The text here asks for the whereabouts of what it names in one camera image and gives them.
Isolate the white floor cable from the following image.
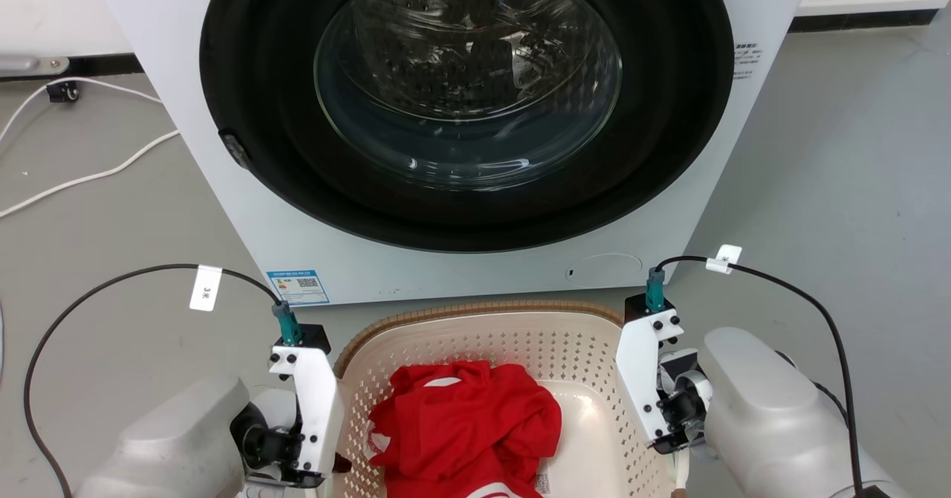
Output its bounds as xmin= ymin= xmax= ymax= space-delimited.
xmin=0 ymin=130 xmax=181 ymax=219
xmin=0 ymin=76 xmax=164 ymax=143

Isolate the red garment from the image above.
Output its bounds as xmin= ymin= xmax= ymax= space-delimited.
xmin=368 ymin=360 xmax=563 ymax=498

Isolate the round white filter cover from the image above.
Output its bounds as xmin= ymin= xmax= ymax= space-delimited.
xmin=566 ymin=253 xmax=643 ymax=285

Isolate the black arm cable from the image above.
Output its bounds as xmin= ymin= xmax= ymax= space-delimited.
xmin=24 ymin=264 xmax=304 ymax=498
xmin=645 ymin=255 xmax=892 ymax=498

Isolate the blue energy label sticker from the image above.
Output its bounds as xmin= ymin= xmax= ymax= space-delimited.
xmin=266 ymin=269 xmax=331 ymax=306

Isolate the white tag with print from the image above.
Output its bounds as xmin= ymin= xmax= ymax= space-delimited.
xmin=189 ymin=265 xmax=223 ymax=312

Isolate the black round washer door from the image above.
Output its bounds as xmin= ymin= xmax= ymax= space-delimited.
xmin=199 ymin=0 xmax=735 ymax=253

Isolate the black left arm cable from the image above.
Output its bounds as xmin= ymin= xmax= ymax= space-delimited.
xmin=24 ymin=264 xmax=304 ymax=498

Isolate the grey metal floor bracket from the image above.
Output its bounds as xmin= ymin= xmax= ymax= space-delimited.
xmin=0 ymin=56 xmax=71 ymax=77

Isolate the beige perforated laundry basket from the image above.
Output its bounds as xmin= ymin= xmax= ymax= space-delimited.
xmin=333 ymin=300 xmax=688 ymax=498

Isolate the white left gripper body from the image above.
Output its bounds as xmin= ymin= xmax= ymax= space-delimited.
xmin=232 ymin=344 xmax=345 ymax=488

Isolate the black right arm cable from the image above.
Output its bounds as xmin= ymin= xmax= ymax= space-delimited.
xmin=645 ymin=255 xmax=892 ymax=498

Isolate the white front-load washing machine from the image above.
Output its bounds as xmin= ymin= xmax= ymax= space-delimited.
xmin=83 ymin=0 xmax=818 ymax=307

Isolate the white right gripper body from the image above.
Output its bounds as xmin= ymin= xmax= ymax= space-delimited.
xmin=615 ymin=311 xmax=715 ymax=456

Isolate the black text label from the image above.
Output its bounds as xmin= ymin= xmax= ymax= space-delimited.
xmin=732 ymin=41 xmax=765 ymax=82

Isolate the small white cable tag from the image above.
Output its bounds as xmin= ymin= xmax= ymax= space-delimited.
xmin=705 ymin=245 xmax=743 ymax=274

